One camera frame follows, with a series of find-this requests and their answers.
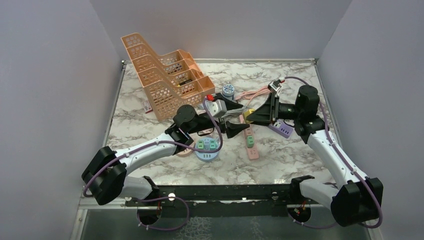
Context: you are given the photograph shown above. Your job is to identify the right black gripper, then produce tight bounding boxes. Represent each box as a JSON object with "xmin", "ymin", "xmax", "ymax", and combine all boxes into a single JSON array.
[{"xmin": 246, "ymin": 92, "xmax": 303, "ymax": 127}]

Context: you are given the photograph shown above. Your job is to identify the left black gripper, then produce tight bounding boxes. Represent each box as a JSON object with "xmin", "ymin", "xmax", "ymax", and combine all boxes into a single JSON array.
[{"xmin": 187, "ymin": 94, "xmax": 250, "ymax": 138}]

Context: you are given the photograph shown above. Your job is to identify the yellow usb charger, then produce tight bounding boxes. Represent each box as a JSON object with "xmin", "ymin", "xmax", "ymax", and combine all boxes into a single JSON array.
[{"xmin": 241, "ymin": 108, "xmax": 255, "ymax": 124}]

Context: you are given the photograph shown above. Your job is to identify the dark green usb charger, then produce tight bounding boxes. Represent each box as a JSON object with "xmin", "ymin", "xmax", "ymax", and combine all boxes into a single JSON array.
[{"xmin": 245, "ymin": 136, "xmax": 255, "ymax": 148}]

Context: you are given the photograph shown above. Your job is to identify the teal usb charger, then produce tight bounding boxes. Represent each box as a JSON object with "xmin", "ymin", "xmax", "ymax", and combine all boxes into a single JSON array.
[{"xmin": 209, "ymin": 138, "xmax": 218, "ymax": 151}]

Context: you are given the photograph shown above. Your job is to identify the brown pink usb charger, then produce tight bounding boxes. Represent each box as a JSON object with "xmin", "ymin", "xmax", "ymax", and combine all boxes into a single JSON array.
[{"xmin": 243, "ymin": 126, "xmax": 253, "ymax": 138}]

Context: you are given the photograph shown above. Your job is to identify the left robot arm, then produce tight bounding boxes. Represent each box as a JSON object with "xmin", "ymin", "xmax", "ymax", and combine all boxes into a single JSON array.
[{"xmin": 81, "ymin": 93, "xmax": 249, "ymax": 206}]

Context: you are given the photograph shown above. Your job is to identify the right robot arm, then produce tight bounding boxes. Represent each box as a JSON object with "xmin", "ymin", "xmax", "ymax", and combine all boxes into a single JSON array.
[{"xmin": 246, "ymin": 85, "xmax": 384, "ymax": 228}]

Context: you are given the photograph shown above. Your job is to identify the purple power strip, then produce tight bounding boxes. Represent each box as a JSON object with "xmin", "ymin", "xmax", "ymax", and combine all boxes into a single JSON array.
[{"xmin": 268, "ymin": 119, "xmax": 294, "ymax": 139}]

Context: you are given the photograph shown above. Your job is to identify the blue round power socket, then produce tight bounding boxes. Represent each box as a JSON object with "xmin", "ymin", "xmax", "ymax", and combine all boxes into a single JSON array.
[{"xmin": 194, "ymin": 137, "xmax": 221, "ymax": 163}]

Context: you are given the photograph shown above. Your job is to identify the round blue patterned tin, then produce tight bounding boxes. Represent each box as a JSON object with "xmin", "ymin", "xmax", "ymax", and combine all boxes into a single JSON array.
[{"xmin": 221, "ymin": 84, "xmax": 236, "ymax": 101}]

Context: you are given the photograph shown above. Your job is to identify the pink round power socket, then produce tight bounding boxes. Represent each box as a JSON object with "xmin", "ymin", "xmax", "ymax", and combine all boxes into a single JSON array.
[{"xmin": 176, "ymin": 148, "xmax": 193, "ymax": 158}]

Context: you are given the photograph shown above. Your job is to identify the orange plastic file organizer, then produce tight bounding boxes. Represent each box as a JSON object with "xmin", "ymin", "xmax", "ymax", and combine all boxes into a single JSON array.
[{"xmin": 121, "ymin": 32, "xmax": 216, "ymax": 122}]

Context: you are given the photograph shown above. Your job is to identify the red white small box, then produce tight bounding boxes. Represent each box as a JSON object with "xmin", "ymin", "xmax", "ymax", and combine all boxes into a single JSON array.
[{"xmin": 142, "ymin": 100, "xmax": 153, "ymax": 114}]

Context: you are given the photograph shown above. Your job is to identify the grey bundled cable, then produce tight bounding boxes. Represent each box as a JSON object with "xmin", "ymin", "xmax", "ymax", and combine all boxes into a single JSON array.
[{"xmin": 221, "ymin": 105, "xmax": 248, "ymax": 119}]

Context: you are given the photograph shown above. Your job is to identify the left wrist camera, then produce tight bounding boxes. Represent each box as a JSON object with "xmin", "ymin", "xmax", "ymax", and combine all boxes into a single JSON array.
[{"xmin": 205, "ymin": 94, "xmax": 227, "ymax": 118}]

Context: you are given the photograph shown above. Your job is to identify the salmon coiled cable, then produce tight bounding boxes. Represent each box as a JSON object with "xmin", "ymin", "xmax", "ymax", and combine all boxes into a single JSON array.
[{"xmin": 233, "ymin": 86, "xmax": 273, "ymax": 102}]

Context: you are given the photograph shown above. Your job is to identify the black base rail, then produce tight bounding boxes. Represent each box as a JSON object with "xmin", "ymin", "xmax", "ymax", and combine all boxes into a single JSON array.
[{"xmin": 125, "ymin": 184, "xmax": 316, "ymax": 218}]

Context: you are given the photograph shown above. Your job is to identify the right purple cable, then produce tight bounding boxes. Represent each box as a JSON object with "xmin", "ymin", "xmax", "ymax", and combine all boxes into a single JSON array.
[{"xmin": 283, "ymin": 76, "xmax": 384, "ymax": 229}]

